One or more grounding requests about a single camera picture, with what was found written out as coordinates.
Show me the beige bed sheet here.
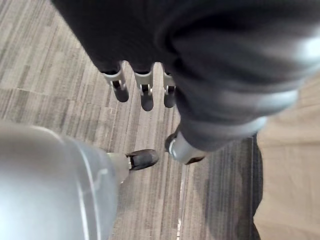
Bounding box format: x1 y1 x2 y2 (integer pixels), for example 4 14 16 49
254 74 320 240

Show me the dark robot left foot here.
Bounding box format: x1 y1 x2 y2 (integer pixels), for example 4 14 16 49
124 148 161 172

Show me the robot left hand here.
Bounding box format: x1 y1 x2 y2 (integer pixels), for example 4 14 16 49
51 0 320 164

